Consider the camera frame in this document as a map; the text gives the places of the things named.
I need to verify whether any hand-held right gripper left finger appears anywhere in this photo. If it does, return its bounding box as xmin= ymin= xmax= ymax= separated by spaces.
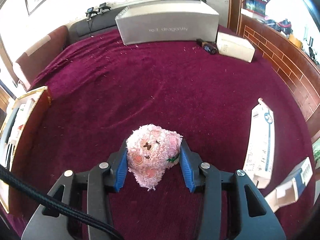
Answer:
xmin=21 ymin=140 xmax=129 ymax=240

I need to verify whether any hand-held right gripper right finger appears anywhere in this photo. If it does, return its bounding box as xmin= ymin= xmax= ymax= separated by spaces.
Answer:
xmin=179 ymin=140 xmax=287 ymax=240

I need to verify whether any pink fluffy plush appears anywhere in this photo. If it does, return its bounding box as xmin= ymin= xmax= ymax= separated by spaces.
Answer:
xmin=126 ymin=124 xmax=183 ymax=192

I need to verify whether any gold rimmed white tray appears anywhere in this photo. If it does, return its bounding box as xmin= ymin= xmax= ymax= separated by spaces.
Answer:
xmin=0 ymin=86 xmax=53 ymax=213

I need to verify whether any long white open carton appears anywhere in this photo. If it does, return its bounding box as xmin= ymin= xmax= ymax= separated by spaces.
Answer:
xmin=243 ymin=98 xmax=275 ymax=189

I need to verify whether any blue white open carton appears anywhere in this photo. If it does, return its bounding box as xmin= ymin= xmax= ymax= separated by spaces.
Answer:
xmin=264 ymin=157 xmax=314 ymax=213

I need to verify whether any small black box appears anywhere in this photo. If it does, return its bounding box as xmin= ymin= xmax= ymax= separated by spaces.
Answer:
xmin=196 ymin=38 xmax=217 ymax=55

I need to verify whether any bamboo picture panel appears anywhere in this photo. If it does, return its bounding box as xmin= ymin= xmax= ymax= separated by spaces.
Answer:
xmin=311 ymin=140 xmax=320 ymax=170

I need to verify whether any white cardboard box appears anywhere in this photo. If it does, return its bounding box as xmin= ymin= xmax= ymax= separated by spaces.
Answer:
xmin=216 ymin=31 xmax=256 ymax=63

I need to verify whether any brown cushioned chair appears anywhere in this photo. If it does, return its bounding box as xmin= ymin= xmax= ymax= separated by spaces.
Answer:
xmin=12 ymin=25 xmax=69 ymax=92

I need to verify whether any wooden panelled counter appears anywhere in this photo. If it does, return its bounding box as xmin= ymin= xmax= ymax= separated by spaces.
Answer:
xmin=227 ymin=0 xmax=320 ymax=135

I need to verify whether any large grey shoe box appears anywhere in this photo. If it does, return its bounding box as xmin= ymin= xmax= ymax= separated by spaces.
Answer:
xmin=115 ymin=0 xmax=220 ymax=46

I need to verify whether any small black device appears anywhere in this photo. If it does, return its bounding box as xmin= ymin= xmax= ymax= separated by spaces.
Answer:
xmin=85 ymin=7 xmax=98 ymax=20
xmin=98 ymin=2 xmax=112 ymax=14

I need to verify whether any pile of small clutter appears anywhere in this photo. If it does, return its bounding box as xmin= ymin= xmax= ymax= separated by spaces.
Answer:
xmin=265 ymin=15 xmax=320 ymax=65

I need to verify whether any colourful printed box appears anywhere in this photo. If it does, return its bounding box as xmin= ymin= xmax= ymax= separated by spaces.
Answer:
xmin=241 ymin=0 xmax=272 ymax=15

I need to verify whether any black braided cable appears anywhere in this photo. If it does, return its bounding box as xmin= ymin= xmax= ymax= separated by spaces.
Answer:
xmin=0 ymin=165 xmax=124 ymax=240

